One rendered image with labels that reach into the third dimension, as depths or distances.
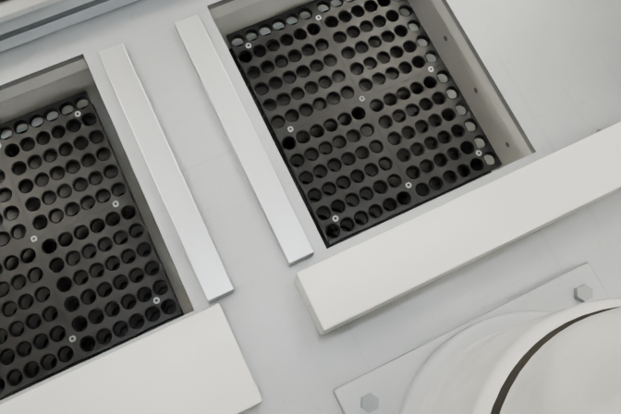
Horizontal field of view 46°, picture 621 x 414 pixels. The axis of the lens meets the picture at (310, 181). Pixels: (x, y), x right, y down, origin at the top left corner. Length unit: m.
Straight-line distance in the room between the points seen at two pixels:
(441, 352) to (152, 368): 0.21
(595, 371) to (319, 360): 0.30
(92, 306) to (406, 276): 0.26
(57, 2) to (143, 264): 0.23
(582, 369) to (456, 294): 0.28
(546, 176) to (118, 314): 0.37
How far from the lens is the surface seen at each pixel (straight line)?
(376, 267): 0.56
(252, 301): 0.59
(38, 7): 0.65
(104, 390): 0.58
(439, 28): 0.77
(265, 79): 0.69
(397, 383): 0.58
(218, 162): 0.62
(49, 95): 0.79
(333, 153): 0.67
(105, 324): 0.65
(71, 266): 0.66
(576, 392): 0.32
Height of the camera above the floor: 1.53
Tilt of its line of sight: 72 degrees down
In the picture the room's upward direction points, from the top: 11 degrees clockwise
